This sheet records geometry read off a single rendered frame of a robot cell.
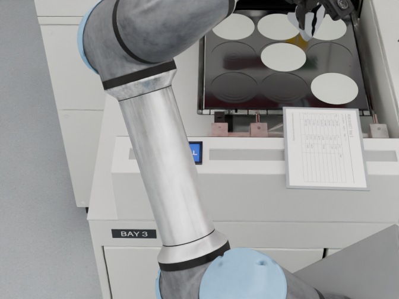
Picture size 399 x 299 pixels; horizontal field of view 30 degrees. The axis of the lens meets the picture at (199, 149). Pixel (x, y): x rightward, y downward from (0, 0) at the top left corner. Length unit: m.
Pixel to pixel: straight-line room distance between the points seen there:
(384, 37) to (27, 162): 1.50
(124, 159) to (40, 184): 1.30
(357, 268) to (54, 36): 1.08
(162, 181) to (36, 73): 2.03
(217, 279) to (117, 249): 0.52
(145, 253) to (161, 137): 0.50
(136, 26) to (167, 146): 0.20
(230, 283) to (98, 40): 0.40
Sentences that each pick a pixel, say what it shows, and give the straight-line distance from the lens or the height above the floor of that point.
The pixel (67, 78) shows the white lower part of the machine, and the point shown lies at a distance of 2.07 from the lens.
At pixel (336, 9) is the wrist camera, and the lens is 1.48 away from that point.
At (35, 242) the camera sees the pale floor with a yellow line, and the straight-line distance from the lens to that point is 2.52.
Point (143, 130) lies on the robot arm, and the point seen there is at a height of 1.19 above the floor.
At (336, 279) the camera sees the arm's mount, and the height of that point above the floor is 0.95.
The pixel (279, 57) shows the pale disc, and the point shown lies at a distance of 1.70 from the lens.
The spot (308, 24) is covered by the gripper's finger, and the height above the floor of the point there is 1.04.
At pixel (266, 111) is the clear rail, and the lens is 1.56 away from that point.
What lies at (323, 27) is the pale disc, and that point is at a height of 0.90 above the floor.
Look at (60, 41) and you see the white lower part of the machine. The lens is 1.99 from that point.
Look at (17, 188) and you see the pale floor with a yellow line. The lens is 2.68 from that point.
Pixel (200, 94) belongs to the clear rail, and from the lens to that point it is 1.60.
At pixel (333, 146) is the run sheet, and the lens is 1.41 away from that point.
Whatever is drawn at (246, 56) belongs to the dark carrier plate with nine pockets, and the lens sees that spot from 1.70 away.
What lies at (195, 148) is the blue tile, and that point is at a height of 0.96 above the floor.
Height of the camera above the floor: 1.98
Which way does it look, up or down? 47 degrees down
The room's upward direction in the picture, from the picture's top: 1 degrees counter-clockwise
